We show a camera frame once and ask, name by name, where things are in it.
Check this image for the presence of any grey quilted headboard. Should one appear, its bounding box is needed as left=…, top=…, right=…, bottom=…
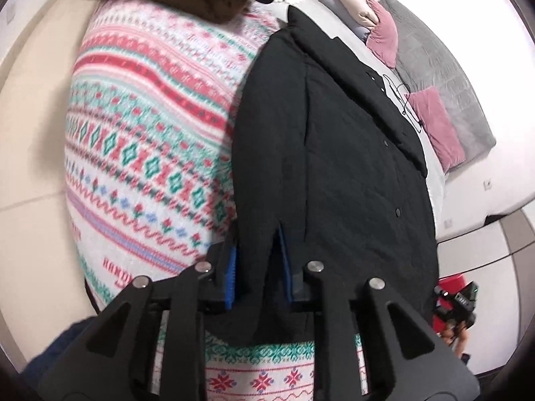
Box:
left=379, top=0, right=496, bottom=167

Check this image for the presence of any black button-up coat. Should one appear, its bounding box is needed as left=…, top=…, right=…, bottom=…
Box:
left=205, top=7, right=438, bottom=346

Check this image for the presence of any pink pillow near headboard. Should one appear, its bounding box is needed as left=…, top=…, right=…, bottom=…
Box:
left=405, top=86, right=466, bottom=174

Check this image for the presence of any person's right hand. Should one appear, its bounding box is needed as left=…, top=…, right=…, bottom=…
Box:
left=440, top=321, right=469, bottom=359

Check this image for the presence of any patterned red green blanket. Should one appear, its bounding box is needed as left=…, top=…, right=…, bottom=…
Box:
left=64, top=0, right=369, bottom=401

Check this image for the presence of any pink pillow on bedding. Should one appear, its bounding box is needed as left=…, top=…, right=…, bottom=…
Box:
left=365, top=0, right=399, bottom=69

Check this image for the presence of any folded grey-blue blanket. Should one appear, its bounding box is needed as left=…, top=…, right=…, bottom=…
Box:
left=318, top=0, right=370, bottom=42

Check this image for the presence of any black charging cable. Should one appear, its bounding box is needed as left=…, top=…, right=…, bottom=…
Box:
left=382, top=73, right=425, bottom=135

